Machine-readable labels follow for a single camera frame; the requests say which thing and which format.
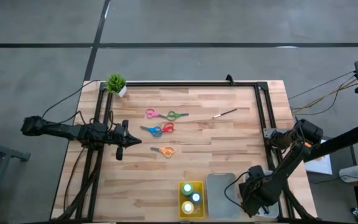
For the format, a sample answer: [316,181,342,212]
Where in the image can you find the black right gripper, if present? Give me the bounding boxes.
[239,165,285,218]

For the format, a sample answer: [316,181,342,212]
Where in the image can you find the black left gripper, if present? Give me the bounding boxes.
[107,120,143,149]

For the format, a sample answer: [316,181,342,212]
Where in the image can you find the orange handled scissors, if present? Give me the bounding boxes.
[150,146,176,159]

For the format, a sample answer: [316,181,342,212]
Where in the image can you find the red handled scissors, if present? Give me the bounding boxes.
[161,121,176,134]

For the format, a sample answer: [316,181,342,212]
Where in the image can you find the dark teal paint bottle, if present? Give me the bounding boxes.
[189,191,203,205]

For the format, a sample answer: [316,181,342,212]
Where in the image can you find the green paint bottle white cap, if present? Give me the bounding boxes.
[181,182,195,196]

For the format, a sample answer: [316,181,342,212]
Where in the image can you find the yellow paint bottle white cap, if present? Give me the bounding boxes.
[181,200,195,215]

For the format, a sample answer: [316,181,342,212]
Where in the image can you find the black paintbrush silver ferrule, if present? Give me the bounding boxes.
[212,108,239,119]

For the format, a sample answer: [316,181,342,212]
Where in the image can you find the green plant white pot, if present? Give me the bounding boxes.
[104,73,127,98]

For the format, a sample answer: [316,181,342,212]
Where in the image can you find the yellow plastic slotted basket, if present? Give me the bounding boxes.
[178,180,206,219]

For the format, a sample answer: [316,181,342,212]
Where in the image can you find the white sheet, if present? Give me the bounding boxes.
[303,139,334,175]

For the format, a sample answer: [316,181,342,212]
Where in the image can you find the white paper roll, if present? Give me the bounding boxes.
[339,164,358,184]

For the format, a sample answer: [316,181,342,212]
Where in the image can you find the black beam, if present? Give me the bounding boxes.
[305,123,358,162]

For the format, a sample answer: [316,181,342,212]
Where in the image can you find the grey metal stand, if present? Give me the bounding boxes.
[0,135,31,224]

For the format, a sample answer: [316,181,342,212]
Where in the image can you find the blue handled scissors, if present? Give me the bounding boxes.
[139,125,163,138]

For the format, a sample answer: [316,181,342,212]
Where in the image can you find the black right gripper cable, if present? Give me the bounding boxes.
[223,170,251,211]

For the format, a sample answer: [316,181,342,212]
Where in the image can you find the pink handled scissors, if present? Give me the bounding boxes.
[145,108,167,120]

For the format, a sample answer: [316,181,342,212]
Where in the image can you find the green handled scissors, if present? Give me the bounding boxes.
[165,110,190,121]

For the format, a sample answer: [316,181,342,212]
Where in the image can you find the black aluminium rig frame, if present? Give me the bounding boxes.
[54,80,318,222]

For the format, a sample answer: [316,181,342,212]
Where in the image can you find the brown cable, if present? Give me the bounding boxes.
[63,147,86,212]

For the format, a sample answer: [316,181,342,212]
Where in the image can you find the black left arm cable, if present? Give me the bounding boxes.
[41,79,102,119]

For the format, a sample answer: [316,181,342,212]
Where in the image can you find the black arched frame bracket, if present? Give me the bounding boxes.
[224,73,237,86]

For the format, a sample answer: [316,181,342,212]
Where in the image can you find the black floor cable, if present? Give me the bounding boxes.
[292,83,351,116]
[288,70,357,101]

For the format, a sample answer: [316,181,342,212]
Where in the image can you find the orange floor cable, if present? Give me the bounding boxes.
[290,77,358,111]

